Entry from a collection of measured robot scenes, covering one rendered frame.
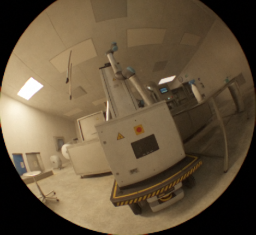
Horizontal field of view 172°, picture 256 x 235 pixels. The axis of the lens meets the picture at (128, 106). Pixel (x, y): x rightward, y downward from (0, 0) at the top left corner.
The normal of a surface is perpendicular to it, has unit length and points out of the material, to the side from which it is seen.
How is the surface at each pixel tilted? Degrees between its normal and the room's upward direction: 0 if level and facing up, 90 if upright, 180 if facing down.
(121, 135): 90
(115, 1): 180
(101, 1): 180
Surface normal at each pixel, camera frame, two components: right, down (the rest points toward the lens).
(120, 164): 0.04, -0.30
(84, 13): 0.34, 0.90
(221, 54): -0.94, 0.33
